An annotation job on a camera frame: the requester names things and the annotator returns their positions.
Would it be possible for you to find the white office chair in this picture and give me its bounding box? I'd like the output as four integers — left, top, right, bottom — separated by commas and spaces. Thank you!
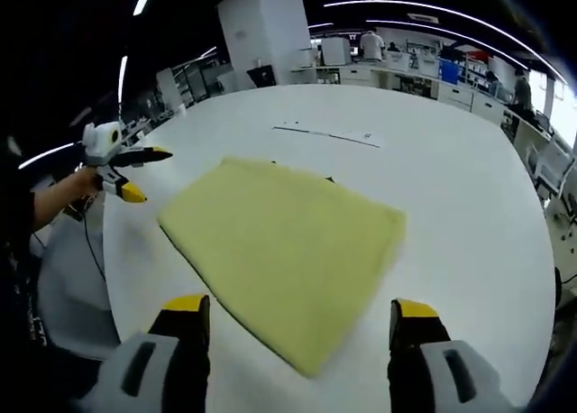
526, 132, 577, 203

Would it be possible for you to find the person's left hand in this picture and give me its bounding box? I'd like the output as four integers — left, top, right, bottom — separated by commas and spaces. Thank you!
67, 166, 105, 203

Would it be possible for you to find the small black cabinet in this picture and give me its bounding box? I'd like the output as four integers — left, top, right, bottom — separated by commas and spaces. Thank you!
245, 64, 278, 90

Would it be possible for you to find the person's dark clothing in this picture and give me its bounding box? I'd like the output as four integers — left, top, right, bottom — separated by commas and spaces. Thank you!
0, 133, 91, 413

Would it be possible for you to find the grey mesh chair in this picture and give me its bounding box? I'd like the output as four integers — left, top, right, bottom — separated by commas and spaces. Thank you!
35, 214, 123, 361

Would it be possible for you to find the yellow blue dark garment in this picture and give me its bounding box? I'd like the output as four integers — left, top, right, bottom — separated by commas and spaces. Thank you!
155, 155, 409, 380

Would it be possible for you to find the white table socket strip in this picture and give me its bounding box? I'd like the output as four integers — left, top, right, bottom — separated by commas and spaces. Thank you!
270, 121, 386, 150

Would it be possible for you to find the white square pillar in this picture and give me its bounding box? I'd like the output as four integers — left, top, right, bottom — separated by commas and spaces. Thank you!
216, 0, 313, 92

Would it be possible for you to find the white box appliance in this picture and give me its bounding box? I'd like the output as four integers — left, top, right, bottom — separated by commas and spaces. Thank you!
294, 47, 319, 69

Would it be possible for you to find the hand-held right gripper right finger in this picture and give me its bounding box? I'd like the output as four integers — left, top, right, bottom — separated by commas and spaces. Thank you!
387, 298, 517, 413

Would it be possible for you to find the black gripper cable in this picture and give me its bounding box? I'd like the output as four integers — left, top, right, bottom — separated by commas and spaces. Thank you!
62, 196, 107, 280

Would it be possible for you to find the large white appliance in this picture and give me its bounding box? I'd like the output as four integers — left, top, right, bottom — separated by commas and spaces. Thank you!
320, 37, 353, 68

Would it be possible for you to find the blue storage bin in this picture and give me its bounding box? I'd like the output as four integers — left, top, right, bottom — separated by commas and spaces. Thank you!
438, 58, 459, 87

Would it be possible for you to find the white tall cabinet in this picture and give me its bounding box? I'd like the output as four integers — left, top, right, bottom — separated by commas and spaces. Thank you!
155, 67, 182, 113

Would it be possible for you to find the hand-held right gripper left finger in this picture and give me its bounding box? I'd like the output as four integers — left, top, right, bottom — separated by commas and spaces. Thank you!
76, 293, 212, 413

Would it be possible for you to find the white storage bin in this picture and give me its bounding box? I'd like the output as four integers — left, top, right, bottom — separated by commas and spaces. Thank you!
384, 50, 412, 74
416, 53, 441, 78

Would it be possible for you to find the long white workbench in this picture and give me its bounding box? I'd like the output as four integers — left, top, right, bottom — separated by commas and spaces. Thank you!
290, 62, 520, 126

